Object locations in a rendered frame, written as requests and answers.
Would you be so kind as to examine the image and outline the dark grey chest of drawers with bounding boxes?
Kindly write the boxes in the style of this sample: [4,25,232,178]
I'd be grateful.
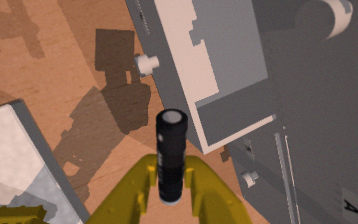
[227,0,358,224]

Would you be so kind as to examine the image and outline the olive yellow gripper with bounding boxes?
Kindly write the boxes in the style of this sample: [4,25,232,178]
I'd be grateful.
[84,154,253,224]

